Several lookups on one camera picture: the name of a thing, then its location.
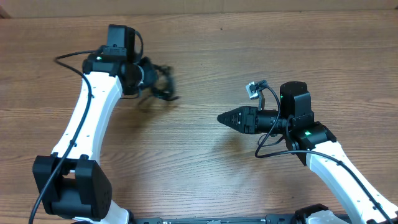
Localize black usb cable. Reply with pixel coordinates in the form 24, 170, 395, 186
138, 63, 180, 106

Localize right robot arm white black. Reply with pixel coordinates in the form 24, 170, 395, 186
217, 80, 397, 223

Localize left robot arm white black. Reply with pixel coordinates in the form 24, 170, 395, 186
29, 24, 156, 223

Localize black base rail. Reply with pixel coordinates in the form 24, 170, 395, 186
133, 214, 300, 224

